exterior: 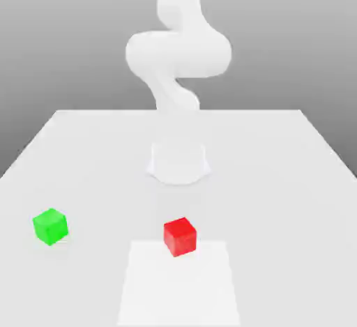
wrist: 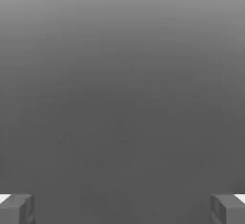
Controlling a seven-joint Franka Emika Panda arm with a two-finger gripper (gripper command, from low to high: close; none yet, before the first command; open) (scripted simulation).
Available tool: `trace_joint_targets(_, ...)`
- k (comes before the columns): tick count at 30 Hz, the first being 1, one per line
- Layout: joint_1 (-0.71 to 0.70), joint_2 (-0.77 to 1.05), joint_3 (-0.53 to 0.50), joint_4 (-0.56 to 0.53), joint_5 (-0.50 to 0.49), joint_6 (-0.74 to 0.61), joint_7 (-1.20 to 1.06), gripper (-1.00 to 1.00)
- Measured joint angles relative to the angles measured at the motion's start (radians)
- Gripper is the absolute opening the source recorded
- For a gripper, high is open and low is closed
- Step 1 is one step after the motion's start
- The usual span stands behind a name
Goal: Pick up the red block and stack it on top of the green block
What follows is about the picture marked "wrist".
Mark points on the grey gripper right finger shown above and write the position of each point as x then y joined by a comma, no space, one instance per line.
229,208

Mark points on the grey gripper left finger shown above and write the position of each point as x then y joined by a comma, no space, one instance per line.
15,208

